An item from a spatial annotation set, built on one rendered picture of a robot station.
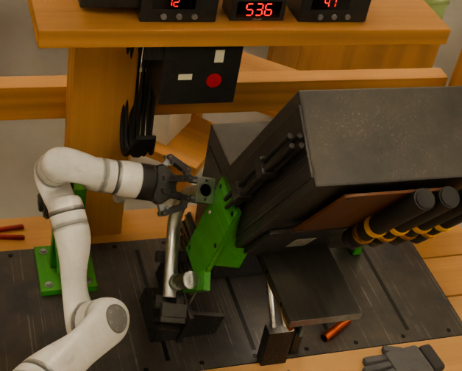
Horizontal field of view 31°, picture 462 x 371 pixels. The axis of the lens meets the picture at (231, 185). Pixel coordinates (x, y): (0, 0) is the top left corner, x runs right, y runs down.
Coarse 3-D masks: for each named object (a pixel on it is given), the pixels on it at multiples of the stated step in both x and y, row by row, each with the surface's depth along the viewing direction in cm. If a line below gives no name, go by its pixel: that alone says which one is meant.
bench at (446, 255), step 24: (144, 216) 222; (0, 240) 207; (24, 240) 208; (48, 240) 210; (96, 240) 212; (120, 240) 214; (432, 240) 233; (456, 240) 234; (432, 264) 225; (456, 264) 226; (456, 288) 219; (456, 312) 212
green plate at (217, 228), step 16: (224, 192) 174; (208, 208) 180; (224, 208) 173; (208, 224) 179; (224, 224) 172; (192, 240) 184; (208, 240) 178; (224, 240) 172; (192, 256) 183; (208, 256) 176; (224, 256) 177; (240, 256) 179
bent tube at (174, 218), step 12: (204, 180) 177; (192, 192) 180; (204, 192) 181; (168, 216) 189; (180, 216) 188; (168, 228) 188; (168, 240) 187; (168, 252) 187; (168, 264) 186; (168, 276) 185; (168, 288) 185
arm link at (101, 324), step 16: (96, 304) 157; (112, 304) 158; (80, 320) 157; (96, 320) 154; (112, 320) 156; (128, 320) 160; (64, 336) 149; (80, 336) 150; (96, 336) 153; (112, 336) 156; (48, 352) 145; (64, 352) 146; (80, 352) 149; (96, 352) 152; (48, 368) 142; (64, 368) 145; (80, 368) 148
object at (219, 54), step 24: (168, 48) 171; (192, 48) 172; (216, 48) 174; (240, 48) 176; (168, 72) 175; (192, 72) 176; (216, 72) 178; (168, 96) 179; (192, 96) 180; (216, 96) 182
